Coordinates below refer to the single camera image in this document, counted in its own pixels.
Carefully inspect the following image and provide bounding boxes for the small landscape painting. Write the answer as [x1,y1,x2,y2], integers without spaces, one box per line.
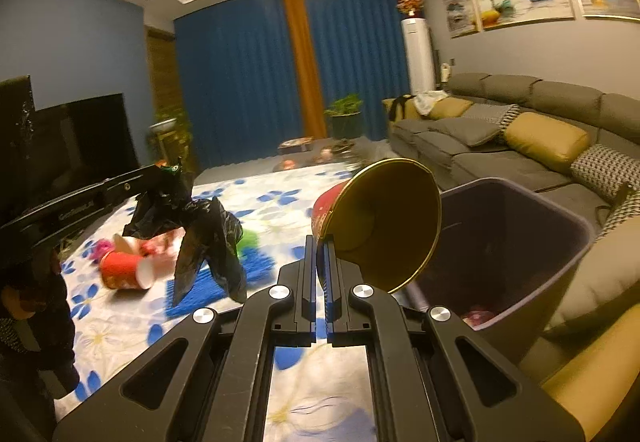
[439,0,481,39]

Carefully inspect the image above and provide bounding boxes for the red gold-lined paper cup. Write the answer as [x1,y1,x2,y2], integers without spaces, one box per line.
[311,158,443,295]

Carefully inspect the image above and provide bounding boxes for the red white plastic bag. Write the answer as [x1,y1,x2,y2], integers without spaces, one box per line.
[140,229,183,273]

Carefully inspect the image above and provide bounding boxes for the large pink plastic bag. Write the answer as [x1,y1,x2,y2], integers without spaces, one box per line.
[462,306,501,329]

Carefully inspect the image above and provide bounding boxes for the dark coffee table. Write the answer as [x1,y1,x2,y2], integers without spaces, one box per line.
[210,137,386,178]

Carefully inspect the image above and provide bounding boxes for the red white-lined paper cup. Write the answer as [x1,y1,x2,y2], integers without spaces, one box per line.
[99,249,153,292]

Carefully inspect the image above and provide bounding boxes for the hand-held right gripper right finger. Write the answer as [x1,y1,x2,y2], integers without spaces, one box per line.
[325,242,586,442]

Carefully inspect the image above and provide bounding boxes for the large black plastic bag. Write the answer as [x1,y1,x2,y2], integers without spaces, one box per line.
[122,167,247,308]

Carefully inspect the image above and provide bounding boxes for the black white patterned cushion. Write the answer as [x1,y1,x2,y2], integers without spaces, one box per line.
[595,182,640,243]
[570,144,640,203]
[465,103,521,143]

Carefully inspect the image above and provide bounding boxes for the orange curtain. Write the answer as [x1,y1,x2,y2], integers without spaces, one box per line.
[281,0,328,138]

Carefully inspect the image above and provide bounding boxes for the person's left forearm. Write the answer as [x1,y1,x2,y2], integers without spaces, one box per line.
[0,267,81,428]

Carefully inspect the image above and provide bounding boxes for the large yellow cushion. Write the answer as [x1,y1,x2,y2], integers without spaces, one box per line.
[504,112,592,173]

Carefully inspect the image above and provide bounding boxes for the grey cushion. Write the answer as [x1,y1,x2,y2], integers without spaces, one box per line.
[434,118,506,147]

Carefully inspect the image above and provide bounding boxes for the wooden wall panel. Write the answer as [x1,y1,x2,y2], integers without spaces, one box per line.
[145,24,178,163]

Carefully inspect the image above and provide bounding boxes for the grey plastic bin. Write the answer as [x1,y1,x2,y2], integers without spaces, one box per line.
[402,177,598,365]

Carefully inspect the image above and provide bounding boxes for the small yellow cushion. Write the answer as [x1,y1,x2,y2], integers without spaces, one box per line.
[429,98,473,120]

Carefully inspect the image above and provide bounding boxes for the blue curtain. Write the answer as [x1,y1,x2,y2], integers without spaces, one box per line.
[172,0,421,170]

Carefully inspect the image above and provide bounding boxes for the black garment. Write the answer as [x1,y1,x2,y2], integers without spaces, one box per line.
[390,96,416,123]

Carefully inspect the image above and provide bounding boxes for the white garment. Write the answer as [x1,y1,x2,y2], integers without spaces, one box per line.
[415,91,451,115]

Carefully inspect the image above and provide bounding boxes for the flat printed box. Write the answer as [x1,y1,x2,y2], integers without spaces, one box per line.
[277,137,316,152]

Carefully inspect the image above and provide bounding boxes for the potted plant dark pot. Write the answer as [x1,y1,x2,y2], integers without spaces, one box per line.
[324,94,363,140]

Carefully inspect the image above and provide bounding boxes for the blue foam net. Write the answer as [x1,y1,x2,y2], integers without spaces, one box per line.
[165,247,276,308]

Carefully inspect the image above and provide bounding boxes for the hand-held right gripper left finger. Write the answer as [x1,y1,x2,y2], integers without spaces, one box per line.
[52,234,319,442]

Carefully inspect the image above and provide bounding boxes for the grey sofa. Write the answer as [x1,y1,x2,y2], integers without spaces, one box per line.
[382,72,640,343]

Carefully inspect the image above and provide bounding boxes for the black television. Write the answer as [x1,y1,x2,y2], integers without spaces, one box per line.
[35,93,141,208]

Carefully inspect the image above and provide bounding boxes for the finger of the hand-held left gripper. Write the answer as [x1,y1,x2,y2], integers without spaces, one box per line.
[102,162,187,209]

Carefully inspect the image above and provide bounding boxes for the trailing plant on stand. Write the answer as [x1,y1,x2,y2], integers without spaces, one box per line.
[147,107,193,168]

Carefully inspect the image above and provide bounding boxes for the orange print paper cup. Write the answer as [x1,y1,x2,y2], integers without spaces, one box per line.
[112,233,138,255]

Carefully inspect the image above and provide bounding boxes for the blue floral tablecloth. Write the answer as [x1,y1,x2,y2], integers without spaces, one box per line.
[50,167,431,442]

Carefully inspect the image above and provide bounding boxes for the white standing air conditioner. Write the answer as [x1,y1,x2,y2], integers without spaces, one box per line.
[401,18,436,95]

